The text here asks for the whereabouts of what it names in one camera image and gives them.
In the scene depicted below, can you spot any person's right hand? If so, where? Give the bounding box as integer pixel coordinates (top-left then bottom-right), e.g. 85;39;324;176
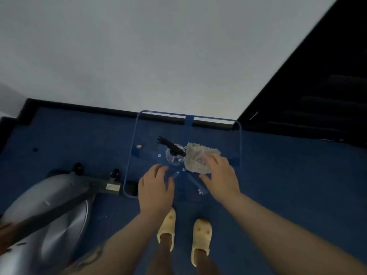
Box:
199;154;241;202

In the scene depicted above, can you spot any person's left hand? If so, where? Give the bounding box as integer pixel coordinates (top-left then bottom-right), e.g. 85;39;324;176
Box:
138;164;175;218

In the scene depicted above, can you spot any grey cleaning cloth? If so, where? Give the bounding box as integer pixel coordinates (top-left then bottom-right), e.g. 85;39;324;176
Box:
183;142;222;174

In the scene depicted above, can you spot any silver orange exercise bike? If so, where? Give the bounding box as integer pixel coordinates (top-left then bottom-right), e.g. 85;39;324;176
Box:
0;162;138;275

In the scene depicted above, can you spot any person's left forearm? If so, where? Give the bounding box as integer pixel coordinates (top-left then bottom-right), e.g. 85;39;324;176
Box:
60;212;170;275

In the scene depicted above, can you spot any person's right forearm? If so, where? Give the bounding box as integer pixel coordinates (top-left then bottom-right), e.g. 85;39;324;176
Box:
223;193;367;275

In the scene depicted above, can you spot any person's left leg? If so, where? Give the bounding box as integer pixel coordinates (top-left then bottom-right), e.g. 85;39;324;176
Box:
146;235;174;275

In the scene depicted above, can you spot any person's leg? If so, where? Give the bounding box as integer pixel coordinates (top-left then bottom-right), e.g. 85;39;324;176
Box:
195;253;218;275
146;235;174;275

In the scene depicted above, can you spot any person's right leg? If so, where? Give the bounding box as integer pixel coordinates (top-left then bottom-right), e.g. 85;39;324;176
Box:
195;253;218;275

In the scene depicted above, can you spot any yellow foam slipper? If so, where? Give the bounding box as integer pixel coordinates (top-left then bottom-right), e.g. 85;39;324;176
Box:
190;218;213;268
156;208;176;252

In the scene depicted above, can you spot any clear spray bottle black nozzle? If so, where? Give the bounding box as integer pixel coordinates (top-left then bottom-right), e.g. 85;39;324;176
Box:
157;136;187;167

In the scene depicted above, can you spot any clear blue acrylic side table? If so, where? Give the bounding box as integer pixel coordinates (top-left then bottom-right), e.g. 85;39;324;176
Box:
122;110;242;202

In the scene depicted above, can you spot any black door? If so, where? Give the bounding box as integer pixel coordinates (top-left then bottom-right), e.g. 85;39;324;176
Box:
238;0;367;142

